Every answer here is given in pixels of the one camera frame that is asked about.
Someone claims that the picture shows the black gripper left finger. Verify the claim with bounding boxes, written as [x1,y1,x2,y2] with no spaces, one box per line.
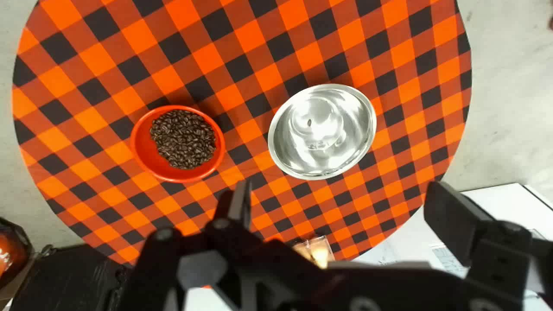
[118,179,301,311]

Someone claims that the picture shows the red plastic bowl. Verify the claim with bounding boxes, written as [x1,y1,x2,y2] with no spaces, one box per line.
[130,103,227,184]

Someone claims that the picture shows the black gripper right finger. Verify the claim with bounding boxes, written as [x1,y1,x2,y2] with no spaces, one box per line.
[422,179,534,311]

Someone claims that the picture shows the dark coffee beans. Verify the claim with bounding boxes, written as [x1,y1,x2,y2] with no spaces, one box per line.
[149,108,218,171]

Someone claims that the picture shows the silver metal bowl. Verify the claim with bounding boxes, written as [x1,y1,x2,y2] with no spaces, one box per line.
[267,83,379,181]

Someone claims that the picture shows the orange and black object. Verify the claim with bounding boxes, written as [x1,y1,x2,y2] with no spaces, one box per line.
[0,216,33,290]

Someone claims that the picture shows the orange black checkered tablecloth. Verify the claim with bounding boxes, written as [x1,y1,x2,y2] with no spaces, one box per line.
[11,0,474,267]

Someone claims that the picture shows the white paper sheet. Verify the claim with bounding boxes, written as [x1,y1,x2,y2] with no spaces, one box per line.
[353,181,553,311]

